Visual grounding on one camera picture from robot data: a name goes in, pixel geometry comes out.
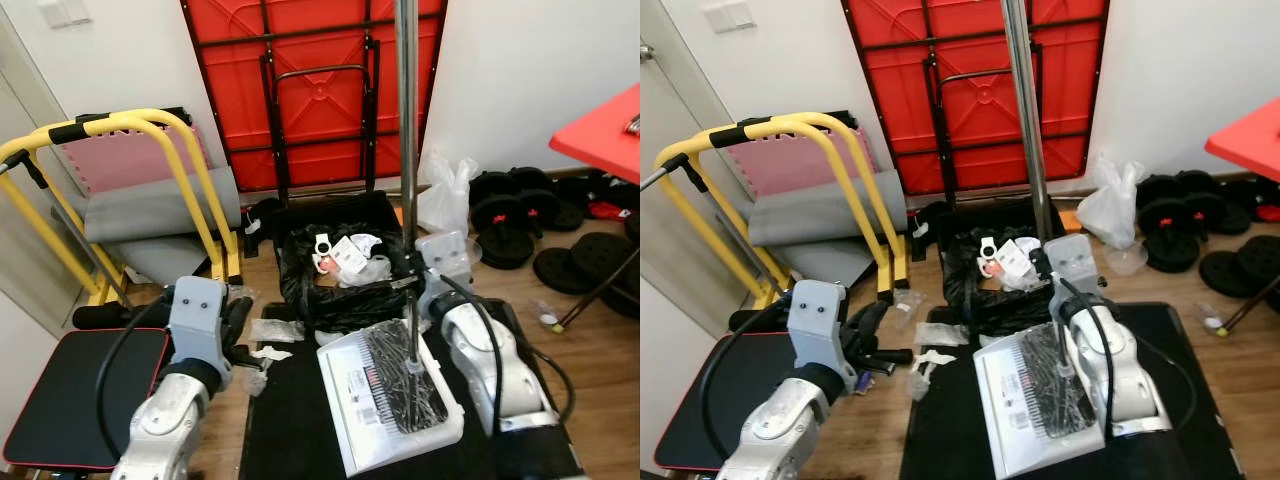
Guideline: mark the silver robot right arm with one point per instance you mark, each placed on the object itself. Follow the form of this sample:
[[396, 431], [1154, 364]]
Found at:
[[1120, 370], [490, 370]]

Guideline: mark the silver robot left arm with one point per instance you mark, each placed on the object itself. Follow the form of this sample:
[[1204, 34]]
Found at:
[[160, 430], [780, 435]]

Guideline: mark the clear plastic bag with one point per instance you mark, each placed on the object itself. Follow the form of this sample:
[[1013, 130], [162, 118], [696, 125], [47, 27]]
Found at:
[[242, 296], [910, 305]]

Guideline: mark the white torn paper scrap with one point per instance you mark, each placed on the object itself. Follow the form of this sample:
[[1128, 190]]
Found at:
[[935, 356], [268, 353]]

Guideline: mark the flat clear plastic wrap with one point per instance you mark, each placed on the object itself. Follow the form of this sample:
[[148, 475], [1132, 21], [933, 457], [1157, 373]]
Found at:
[[940, 333], [277, 331]]

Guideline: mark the small clear plastic packet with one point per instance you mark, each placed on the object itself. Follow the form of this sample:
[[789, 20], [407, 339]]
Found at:
[[920, 382], [255, 380]]

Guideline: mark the clear plastic bowl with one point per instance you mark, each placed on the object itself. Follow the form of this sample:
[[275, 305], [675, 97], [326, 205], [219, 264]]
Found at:
[[1128, 260], [467, 252]]

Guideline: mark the trash bin with black bag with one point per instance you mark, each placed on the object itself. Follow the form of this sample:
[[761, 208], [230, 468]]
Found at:
[[300, 300], [960, 300]]

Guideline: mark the white plastic bag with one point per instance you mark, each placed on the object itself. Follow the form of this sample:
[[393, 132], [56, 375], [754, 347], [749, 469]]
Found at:
[[445, 205], [1110, 205]]

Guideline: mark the long black foam bench roller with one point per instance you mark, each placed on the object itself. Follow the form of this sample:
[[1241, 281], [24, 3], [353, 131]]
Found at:
[[120, 315], [765, 318]]

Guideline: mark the black pouch with white tag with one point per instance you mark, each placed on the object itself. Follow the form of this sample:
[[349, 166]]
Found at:
[[925, 225], [258, 220]]

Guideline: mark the black dumbbell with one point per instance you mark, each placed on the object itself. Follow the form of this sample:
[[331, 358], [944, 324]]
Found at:
[[1180, 215], [510, 215]]

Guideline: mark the grey foam mat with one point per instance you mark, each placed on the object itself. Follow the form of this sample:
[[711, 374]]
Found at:
[[150, 210], [820, 215]]

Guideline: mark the small black red-trimmed bench pad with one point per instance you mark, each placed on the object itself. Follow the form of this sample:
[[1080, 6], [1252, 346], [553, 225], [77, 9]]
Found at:
[[80, 400], [720, 420]]

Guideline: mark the pink foam mat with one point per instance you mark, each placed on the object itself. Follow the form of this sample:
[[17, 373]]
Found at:
[[120, 160], [800, 165]]

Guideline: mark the small red cloth item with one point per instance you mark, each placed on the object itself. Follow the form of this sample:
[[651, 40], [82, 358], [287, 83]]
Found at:
[[1270, 212], [607, 210]]

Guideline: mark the dark clothes pile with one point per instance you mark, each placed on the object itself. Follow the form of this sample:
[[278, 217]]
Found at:
[[1262, 190], [610, 190]]

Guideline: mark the pale grey door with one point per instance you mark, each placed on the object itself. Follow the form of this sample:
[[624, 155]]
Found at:
[[660, 120], [12, 110]]

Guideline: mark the silver door knob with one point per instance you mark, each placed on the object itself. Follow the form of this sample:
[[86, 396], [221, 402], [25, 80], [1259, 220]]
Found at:
[[647, 52]]

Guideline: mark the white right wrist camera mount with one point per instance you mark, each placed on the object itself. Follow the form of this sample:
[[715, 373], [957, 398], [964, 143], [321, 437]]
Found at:
[[1075, 260], [445, 255]]

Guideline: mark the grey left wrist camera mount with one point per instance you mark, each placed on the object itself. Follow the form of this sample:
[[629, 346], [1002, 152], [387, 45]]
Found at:
[[820, 315], [195, 310]]

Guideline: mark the red folded table black frame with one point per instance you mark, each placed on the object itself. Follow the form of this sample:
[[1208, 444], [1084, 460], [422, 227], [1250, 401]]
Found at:
[[980, 100], [320, 100]]

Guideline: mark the yellow tubular frame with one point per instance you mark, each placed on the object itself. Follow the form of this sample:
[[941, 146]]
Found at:
[[800, 125], [150, 120]]

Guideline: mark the white light switch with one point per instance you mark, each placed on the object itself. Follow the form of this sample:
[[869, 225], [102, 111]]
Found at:
[[64, 12], [727, 15]]

